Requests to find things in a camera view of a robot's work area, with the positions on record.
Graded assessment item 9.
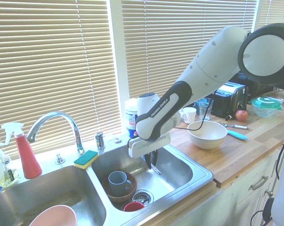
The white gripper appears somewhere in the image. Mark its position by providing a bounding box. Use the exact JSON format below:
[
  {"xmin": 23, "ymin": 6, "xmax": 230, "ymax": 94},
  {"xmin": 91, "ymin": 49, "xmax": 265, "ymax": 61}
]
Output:
[{"xmin": 128, "ymin": 132, "xmax": 172, "ymax": 170}]

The stainless steel double sink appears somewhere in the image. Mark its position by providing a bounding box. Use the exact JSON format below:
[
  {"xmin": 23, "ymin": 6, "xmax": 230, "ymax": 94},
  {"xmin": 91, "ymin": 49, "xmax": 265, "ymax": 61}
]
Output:
[{"xmin": 0, "ymin": 138, "xmax": 215, "ymax": 226}]

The teal plastic knife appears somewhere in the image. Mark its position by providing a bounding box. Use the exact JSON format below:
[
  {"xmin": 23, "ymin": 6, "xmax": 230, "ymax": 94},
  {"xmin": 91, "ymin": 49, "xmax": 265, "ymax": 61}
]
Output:
[{"xmin": 226, "ymin": 129, "xmax": 249, "ymax": 141}]

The metal drain strainer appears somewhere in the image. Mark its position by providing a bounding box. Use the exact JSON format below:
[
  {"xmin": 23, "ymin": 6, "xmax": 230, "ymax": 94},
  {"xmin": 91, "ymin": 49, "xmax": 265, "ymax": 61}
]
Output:
[{"xmin": 132, "ymin": 190, "xmax": 154, "ymax": 204}]

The grey mug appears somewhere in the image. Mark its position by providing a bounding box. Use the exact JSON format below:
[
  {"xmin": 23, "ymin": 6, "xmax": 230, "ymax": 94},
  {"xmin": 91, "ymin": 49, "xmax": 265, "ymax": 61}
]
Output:
[{"xmin": 107, "ymin": 171, "xmax": 132, "ymax": 197}]

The disinfecting wipes canister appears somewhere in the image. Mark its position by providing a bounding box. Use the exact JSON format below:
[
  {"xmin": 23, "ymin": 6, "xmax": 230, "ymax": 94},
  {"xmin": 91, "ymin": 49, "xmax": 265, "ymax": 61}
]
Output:
[{"xmin": 123, "ymin": 98, "xmax": 139, "ymax": 139}]

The brown bowl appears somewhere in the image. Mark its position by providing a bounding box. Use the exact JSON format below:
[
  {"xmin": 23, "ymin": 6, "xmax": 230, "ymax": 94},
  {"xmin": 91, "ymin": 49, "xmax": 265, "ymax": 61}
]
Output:
[{"xmin": 102, "ymin": 171, "xmax": 138, "ymax": 203}]

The red cup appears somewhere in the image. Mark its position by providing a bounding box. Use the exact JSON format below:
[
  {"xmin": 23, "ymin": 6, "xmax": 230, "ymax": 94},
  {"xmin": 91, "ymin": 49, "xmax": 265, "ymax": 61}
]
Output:
[{"xmin": 123, "ymin": 201, "xmax": 146, "ymax": 212}]

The white mug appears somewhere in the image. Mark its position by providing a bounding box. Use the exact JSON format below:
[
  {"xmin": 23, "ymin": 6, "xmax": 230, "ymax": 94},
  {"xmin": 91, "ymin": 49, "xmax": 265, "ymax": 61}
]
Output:
[{"xmin": 179, "ymin": 106, "xmax": 197, "ymax": 124}]

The cream bowl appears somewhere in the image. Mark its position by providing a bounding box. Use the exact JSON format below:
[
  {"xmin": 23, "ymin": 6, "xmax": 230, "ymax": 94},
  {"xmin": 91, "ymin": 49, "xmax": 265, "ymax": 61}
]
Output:
[{"xmin": 187, "ymin": 121, "xmax": 228, "ymax": 150}]

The green yellow sponge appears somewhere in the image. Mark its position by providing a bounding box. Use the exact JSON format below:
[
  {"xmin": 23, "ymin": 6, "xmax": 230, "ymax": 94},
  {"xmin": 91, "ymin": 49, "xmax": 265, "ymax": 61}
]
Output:
[{"xmin": 73, "ymin": 150, "xmax": 99, "ymax": 170}]

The teal cup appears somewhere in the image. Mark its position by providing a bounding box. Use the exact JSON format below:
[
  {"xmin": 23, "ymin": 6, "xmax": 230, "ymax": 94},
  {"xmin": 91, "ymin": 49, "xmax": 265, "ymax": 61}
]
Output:
[{"xmin": 195, "ymin": 98, "xmax": 208, "ymax": 115}]

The clear drinking glass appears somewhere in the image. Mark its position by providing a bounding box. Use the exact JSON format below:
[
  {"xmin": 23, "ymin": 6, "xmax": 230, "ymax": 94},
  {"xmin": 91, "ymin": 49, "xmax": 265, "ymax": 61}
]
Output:
[{"xmin": 199, "ymin": 101, "xmax": 213, "ymax": 121}]

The metal peeler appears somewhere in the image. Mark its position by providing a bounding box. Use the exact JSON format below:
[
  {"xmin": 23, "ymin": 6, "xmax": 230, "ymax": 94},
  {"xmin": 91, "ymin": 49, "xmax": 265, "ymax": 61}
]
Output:
[{"xmin": 219, "ymin": 121, "xmax": 250, "ymax": 130}]

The chrome faucet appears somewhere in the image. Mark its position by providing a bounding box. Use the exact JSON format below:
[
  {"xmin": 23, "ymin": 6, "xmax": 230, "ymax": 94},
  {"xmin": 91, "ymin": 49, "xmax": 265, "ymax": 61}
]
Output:
[{"xmin": 26, "ymin": 111, "xmax": 86, "ymax": 156}]

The chrome faucet knob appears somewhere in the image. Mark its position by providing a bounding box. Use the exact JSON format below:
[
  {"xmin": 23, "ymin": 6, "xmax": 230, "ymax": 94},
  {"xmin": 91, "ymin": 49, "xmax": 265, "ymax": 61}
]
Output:
[{"xmin": 54, "ymin": 152, "xmax": 66, "ymax": 165}]

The red apple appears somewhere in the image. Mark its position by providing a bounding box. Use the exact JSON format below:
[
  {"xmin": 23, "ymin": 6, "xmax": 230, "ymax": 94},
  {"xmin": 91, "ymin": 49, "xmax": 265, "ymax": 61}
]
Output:
[{"xmin": 235, "ymin": 109, "xmax": 249, "ymax": 122}]

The black silver toaster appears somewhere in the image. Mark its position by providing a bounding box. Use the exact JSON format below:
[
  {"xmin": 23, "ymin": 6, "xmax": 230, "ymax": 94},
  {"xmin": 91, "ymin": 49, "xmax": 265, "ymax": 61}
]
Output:
[{"xmin": 211, "ymin": 82, "xmax": 248, "ymax": 119}]

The pink bowl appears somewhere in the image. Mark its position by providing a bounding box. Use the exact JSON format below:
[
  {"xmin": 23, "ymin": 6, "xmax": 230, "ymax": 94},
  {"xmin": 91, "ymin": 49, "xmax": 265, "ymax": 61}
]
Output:
[{"xmin": 28, "ymin": 204, "xmax": 78, "ymax": 226}]

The clear container green lid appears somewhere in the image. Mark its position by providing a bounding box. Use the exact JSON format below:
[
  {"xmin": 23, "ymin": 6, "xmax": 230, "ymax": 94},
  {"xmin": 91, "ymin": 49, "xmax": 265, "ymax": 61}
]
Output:
[{"xmin": 250, "ymin": 96, "xmax": 283, "ymax": 118}]

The black kitchen appliance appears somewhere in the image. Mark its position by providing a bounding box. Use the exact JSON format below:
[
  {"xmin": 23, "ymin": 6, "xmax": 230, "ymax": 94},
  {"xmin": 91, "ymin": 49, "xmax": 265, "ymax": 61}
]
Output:
[{"xmin": 228, "ymin": 72, "xmax": 275, "ymax": 101}]

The red spray bottle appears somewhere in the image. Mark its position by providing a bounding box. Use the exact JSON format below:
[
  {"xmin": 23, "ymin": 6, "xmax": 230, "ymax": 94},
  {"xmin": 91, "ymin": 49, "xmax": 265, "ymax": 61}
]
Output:
[{"xmin": 0, "ymin": 122, "xmax": 43, "ymax": 179}]

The wide beige window blind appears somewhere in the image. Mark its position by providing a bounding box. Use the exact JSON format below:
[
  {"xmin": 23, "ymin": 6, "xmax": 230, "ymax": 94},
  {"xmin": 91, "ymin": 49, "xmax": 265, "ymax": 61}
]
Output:
[{"xmin": 0, "ymin": 0, "xmax": 122, "ymax": 162}]

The jar with yellow liquid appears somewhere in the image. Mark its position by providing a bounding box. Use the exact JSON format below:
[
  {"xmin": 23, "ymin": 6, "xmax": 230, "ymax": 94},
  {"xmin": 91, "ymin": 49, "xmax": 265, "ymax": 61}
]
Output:
[{"xmin": 0, "ymin": 160, "xmax": 20, "ymax": 188}]

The narrow beige window blind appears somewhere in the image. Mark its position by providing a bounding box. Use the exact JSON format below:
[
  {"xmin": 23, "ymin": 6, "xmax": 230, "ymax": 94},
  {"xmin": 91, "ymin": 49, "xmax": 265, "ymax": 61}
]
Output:
[{"xmin": 259, "ymin": 0, "xmax": 284, "ymax": 27}]

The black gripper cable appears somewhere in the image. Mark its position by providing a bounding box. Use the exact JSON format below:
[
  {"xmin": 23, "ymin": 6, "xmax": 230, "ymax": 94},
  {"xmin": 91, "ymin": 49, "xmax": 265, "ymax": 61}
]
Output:
[{"xmin": 174, "ymin": 97, "xmax": 215, "ymax": 130}]

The metal cabinet handle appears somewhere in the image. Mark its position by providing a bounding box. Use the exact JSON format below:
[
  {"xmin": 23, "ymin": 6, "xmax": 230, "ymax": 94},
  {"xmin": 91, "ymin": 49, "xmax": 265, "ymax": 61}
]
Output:
[{"xmin": 250, "ymin": 175, "xmax": 269, "ymax": 191}]

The black base cable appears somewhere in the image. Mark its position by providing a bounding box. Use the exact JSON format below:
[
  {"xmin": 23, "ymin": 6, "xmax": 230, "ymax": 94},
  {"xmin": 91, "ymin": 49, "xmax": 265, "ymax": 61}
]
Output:
[{"xmin": 250, "ymin": 137, "xmax": 284, "ymax": 226}]

